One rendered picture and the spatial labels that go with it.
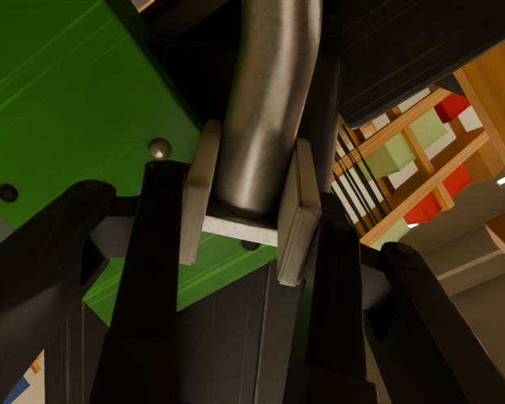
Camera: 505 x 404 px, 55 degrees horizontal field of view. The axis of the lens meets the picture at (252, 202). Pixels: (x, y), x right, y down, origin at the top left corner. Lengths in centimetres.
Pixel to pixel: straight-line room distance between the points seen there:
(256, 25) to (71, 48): 9
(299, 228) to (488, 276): 767
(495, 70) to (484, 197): 862
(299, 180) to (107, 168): 11
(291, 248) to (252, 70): 7
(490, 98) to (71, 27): 86
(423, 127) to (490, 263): 430
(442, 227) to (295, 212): 951
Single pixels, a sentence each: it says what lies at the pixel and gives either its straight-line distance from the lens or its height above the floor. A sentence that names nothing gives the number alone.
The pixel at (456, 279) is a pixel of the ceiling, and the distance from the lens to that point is 776.
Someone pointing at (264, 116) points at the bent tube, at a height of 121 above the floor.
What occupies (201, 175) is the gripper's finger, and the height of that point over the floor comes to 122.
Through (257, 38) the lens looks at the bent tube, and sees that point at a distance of 18.
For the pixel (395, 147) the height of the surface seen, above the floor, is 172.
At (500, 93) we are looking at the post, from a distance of 102.
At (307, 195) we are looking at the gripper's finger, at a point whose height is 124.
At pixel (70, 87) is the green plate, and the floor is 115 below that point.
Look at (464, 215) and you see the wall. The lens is 964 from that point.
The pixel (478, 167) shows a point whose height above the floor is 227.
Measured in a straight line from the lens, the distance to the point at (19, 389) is 647.
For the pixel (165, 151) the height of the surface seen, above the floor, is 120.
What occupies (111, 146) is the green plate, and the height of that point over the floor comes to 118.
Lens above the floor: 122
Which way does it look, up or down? 5 degrees up
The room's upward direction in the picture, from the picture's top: 148 degrees clockwise
